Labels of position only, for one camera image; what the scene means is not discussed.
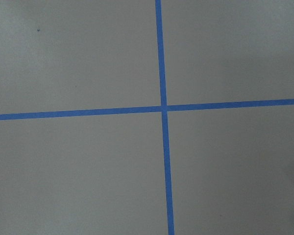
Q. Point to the blue tape line lengthwise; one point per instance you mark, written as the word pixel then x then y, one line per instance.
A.
pixel 164 117

